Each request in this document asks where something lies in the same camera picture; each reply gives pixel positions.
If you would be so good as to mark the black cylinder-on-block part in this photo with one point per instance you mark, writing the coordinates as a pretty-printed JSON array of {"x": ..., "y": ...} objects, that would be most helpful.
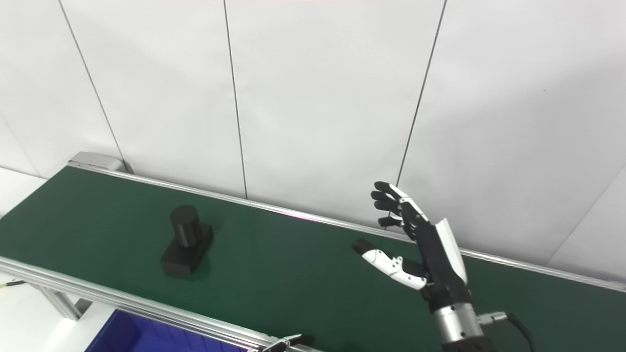
[{"x": 188, "y": 244}]

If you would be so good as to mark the blue plastic bin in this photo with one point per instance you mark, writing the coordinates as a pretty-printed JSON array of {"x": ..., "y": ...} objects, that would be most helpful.
[{"x": 146, "y": 337}]

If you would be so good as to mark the aluminium conveyor leg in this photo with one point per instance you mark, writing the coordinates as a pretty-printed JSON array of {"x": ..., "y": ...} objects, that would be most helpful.
[{"x": 63, "y": 303}]

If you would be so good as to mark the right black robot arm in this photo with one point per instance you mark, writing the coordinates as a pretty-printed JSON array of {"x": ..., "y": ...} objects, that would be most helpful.
[{"x": 457, "y": 325}]

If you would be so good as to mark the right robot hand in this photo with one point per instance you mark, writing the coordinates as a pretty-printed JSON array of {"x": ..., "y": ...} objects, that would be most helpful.
[{"x": 440, "y": 264}]

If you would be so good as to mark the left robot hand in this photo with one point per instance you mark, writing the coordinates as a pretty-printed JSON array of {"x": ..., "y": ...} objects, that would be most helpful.
[{"x": 293, "y": 340}]

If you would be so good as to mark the green conveyor belt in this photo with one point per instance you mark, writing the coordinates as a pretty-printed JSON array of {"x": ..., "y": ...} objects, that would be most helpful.
[
  {"x": 274, "y": 274},
  {"x": 49, "y": 279}
]

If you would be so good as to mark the grey conveyor end housing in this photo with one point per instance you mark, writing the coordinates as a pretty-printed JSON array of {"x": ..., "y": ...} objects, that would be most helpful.
[{"x": 95, "y": 160}]

